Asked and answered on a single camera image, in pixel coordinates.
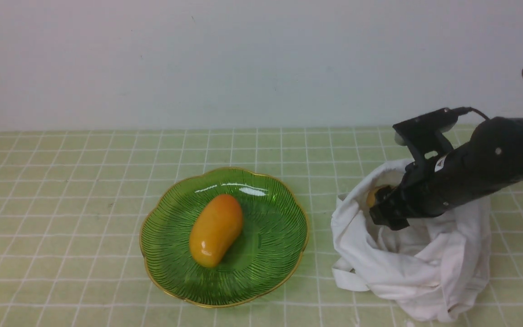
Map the white cloth bag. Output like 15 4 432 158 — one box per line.
331 159 491 323

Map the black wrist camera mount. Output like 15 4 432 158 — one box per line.
392 108 459 168

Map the orange mango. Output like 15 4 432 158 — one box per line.
189 194 244 268

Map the green glass plate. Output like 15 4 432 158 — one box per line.
139 166 309 308

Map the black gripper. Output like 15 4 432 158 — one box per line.
369 152 471 231

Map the brown kiwi fruit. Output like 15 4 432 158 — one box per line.
366 185 392 208

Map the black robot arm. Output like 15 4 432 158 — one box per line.
369 108 523 231

